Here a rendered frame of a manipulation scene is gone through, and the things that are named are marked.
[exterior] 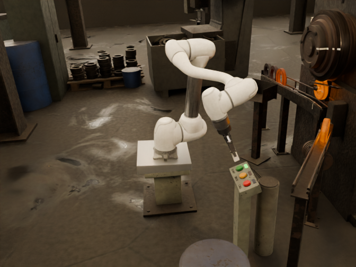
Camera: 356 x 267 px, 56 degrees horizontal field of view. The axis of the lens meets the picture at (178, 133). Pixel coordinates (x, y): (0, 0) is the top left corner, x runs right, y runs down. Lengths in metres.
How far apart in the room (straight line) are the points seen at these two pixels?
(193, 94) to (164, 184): 0.70
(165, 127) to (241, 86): 0.79
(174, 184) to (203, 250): 0.94
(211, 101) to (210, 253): 0.72
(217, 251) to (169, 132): 0.97
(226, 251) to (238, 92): 0.77
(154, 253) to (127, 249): 0.18
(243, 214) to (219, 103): 0.67
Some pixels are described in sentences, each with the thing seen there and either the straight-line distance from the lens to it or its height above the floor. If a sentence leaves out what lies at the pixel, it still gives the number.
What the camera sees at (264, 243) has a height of 0.11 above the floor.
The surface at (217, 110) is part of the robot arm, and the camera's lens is 1.68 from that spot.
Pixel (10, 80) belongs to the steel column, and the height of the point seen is 0.64.
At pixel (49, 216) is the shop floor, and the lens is 2.78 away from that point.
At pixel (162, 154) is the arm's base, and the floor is 0.45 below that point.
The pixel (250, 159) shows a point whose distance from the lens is 3.20.
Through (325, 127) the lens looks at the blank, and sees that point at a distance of 2.14.
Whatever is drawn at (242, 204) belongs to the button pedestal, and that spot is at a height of 0.45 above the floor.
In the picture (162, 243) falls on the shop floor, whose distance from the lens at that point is 2.34.
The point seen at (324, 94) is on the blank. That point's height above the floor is 0.80.
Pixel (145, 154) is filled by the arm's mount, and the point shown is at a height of 0.42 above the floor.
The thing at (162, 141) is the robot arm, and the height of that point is 0.55.
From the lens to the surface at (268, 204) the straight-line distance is 2.01.
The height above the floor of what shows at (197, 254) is 0.43.
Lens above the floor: 1.62
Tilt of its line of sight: 26 degrees down
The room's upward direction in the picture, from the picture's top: 3 degrees counter-clockwise
